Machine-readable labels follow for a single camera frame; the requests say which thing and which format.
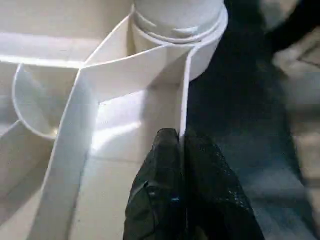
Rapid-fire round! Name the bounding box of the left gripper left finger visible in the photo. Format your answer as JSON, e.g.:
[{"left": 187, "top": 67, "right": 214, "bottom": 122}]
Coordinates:
[{"left": 123, "top": 127, "right": 187, "bottom": 240}]

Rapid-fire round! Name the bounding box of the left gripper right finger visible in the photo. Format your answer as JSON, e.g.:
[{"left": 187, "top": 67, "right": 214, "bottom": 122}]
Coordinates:
[{"left": 183, "top": 129, "right": 266, "bottom": 240}]

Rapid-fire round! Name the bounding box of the white plastic table top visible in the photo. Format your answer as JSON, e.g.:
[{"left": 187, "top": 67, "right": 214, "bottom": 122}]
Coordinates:
[{"left": 0, "top": 0, "right": 229, "bottom": 240}]

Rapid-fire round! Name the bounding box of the white plastic table leg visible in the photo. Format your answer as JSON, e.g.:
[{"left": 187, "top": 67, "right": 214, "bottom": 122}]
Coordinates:
[{"left": 131, "top": 0, "right": 228, "bottom": 44}]

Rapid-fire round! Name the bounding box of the black work mat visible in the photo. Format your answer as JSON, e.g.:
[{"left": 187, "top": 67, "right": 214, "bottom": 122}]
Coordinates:
[{"left": 186, "top": 0, "right": 308, "bottom": 240}]

